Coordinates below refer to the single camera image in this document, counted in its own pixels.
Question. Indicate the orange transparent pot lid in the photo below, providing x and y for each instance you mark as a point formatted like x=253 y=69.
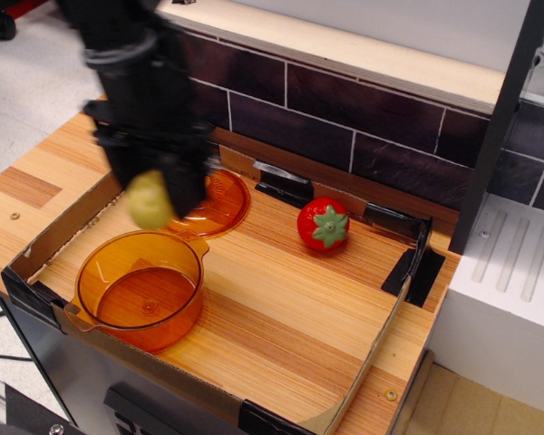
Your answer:
x=225 y=207

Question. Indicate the black caster wheel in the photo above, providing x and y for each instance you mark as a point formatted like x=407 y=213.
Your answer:
x=7 y=27

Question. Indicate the cardboard fence with black tape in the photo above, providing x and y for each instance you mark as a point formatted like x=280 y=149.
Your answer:
x=288 y=338

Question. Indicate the dark grey upright post right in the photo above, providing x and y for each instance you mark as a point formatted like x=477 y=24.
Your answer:
x=525 y=50

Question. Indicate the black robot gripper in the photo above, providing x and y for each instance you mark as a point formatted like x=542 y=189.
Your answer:
x=147 y=120

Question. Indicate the red toy tomato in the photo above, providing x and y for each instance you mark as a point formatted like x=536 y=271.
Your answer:
x=323 y=224

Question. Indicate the orange transparent plastic pot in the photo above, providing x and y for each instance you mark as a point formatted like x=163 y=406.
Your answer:
x=143 y=288

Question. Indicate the yellow toy potato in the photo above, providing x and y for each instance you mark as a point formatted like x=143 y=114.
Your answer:
x=148 y=201

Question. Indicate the white toy sink drainboard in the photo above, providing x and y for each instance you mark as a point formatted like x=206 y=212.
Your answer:
x=491 y=325

